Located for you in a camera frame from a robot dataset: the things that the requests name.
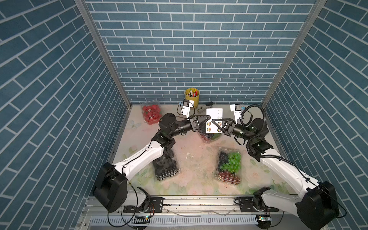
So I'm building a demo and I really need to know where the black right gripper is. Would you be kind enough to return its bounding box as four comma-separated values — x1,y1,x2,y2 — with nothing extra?
213,120,255,144

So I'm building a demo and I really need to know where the white fruit sticker sheet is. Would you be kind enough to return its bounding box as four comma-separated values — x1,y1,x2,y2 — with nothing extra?
205,108,223,134

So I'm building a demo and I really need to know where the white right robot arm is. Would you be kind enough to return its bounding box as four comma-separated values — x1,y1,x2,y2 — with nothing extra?
206,104,340,230

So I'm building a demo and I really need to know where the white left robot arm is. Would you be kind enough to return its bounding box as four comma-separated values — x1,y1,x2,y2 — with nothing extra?
93,113,211,213

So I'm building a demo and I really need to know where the grey desk stapler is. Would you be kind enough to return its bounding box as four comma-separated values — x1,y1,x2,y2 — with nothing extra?
197,102,213,113

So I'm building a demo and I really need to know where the clear box of blueberries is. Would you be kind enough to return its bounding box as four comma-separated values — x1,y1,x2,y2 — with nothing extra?
199,131,222,143

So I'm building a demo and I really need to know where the yellow pen cup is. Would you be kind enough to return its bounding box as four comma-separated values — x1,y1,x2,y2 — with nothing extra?
185,88,200,108

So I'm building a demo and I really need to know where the clear box of mixed grapes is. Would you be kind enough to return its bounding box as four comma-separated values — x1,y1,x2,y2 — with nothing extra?
216,148,242,185

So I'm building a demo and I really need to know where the clear box of strawberries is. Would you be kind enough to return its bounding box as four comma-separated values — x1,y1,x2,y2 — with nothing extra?
141,100,163,125

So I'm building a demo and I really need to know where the clear box of avocados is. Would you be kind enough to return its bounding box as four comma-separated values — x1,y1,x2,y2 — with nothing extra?
152,150,179,181

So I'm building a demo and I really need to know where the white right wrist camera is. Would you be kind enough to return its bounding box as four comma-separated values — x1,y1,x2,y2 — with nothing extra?
230,104,245,124

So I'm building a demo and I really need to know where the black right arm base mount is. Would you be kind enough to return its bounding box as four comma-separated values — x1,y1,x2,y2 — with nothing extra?
234,187,279,212

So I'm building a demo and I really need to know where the aluminium front rail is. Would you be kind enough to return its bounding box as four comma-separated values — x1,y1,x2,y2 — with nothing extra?
81,195,320,219

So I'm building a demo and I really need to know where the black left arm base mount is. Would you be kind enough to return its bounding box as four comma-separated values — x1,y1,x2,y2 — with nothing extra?
122,187,164,214

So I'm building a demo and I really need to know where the aluminium corner post right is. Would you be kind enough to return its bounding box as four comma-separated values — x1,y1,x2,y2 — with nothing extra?
262,0,327,107

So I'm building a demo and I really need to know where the aluminium corner post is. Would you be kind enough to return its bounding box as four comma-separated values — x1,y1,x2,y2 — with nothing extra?
262,0,327,107
75,0,132,110

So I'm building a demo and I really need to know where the aluminium corner post left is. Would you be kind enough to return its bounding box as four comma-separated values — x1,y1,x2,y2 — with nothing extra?
75,0,132,110

